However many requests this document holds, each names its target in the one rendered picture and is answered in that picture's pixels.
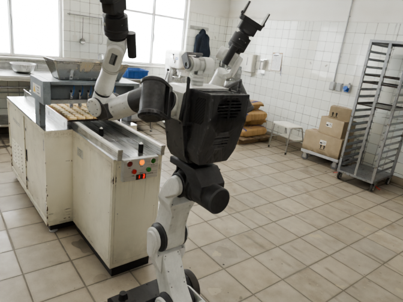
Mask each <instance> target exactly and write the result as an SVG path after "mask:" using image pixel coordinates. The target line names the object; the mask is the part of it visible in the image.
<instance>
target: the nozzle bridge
mask: <svg viewBox="0 0 403 302"><path fill-rule="evenodd" d="M30 77H31V96H32V97H33V98H35V123H36V124H37V125H38V126H39V127H46V106H45V105H51V104H87V103H88V99H87V92H88V90H89V93H90V92H91V95H90V98H92V96H93V93H94V90H95V89H94V87H95V84H96V82H97V81H87V80H58V79H56V78H54V77H53V76H52V75H33V74H31V75H30ZM73 85H74V86H73ZM82 85H83V94H82V98H81V99H79V90H81V93H82ZM91 86H92V91H91ZM139 87H140V84H139V83H136V82H133V81H130V80H127V79H124V78H121V80H120V81H116V82H115V88H116V89H115V93H117V94H118V95H123V94H125V93H127V92H129V91H131V90H134V89H137V88H139ZM70 90H74V95H73V99H70ZM122 120H124V121H126V122H131V116H128V117H125V118H122Z"/></svg>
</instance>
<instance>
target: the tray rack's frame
mask: <svg viewBox="0 0 403 302"><path fill-rule="evenodd" d="M372 43H377V44H382V45H386V46H388V49H387V53H386V58H385V60H384V65H383V69H382V72H381V76H380V80H379V82H378V87H377V91H376V94H375V98H374V102H373V105H372V109H371V113H370V116H369V120H368V124H367V127H366V131H365V135H364V138H363V142H362V147H361V149H360V153H359V157H358V160H357V163H356V164H353V165H349V166H346V167H342V168H341V162H342V161H343V158H342V157H343V156H344V153H345V152H344V150H345V149H346V143H347V141H348V136H349V135H350V132H349V130H350V129H351V123H353V116H354V114H355V111H354V110H355V109H356V107H357V104H356V103H357V102H358V99H359V97H358V95H360V88H361V87H362V80H363V79H364V73H365V71H366V68H365V67H366V65H367V64H368V58H369V55H370V52H369V51H370V50H371V48H372V45H371V44H372ZM391 47H403V41H389V40H370V42H369V46H368V51H367V54H366V58H365V62H364V65H363V70H362V74H361V77H360V82H359V86H358V89H357V94H356V98H355V101H354V105H353V109H352V112H351V117H350V121H349V124H348V129H347V133H346V136H345V141H344V145H343V148H342V152H341V157H340V160H339V164H338V169H337V171H338V173H339V172H340V177H341V176H342V174H343V173H344V174H346V175H349V176H351V177H355V178H357V179H360V180H363V181H365V182H368V183H371V185H372V184H374V188H373V189H375V185H376V184H377V182H379V181H382V180H384V179H387V178H389V182H390V180H391V177H392V174H390V173H388V172H386V171H383V172H380V173H378V174H377V172H378V171H380V170H379V169H378V166H379V164H380V160H381V156H382V153H383V150H384V146H385V143H386V139H387V136H388V133H389V129H390V125H391V123H392V119H393V115H394V112H395V108H396V105H397V102H398V98H399V94H400V92H401V88H402V84H403V71H402V75H401V79H400V82H399V85H398V89H397V92H396V96H395V100H394V102H393V106H392V110H391V112H390V116H389V120H388V123H387V127H386V131H385V133H384V137H383V141H382V144H381V147H380V151H379V154H378V158H377V162H376V165H375V168H373V167H370V166H368V165H365V164H360V163H359V162H360V159H361V155H362V152H363V148H364V145H365V141H366V136H367V134H368V129H369V126H370V123H371V119H372V115H373V112H374V108H375V103H376V101H377V96H378V93H379V90H380V86H381V82H382V79H383V75H384V70H385V68H386V64H387V60H388V57H389V53H390V49H391ZM372 173H373V175H370V174H372ZM389 182H388V183H389Z"/></svg>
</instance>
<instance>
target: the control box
mask: <svg viewBox="0 0 403 302"><path fill-rule="evenodd" d="M158 158H159V156H158V155H148V156H139V157H134V158H125V159H122V160H121V182H129V181H133V180H139V179H143V178H142V177H143V174H145V178H144V179H146V178H150V177H156V176H157V173H158ZM152 159H155V160H156V161H155V163H151V160H152ZM141 160H144V162H145V163H144V164H143V165H140V161H141ZM129 162H132V163H133V164H132V166H131V167H129V166H128V163H129ZM148 167H150V168H151V171H150V172H147V171H146V169H147V168H148ZM132 170H137V172H136V174H133V173H132ZM138 175H140V176H138Z"/></svg>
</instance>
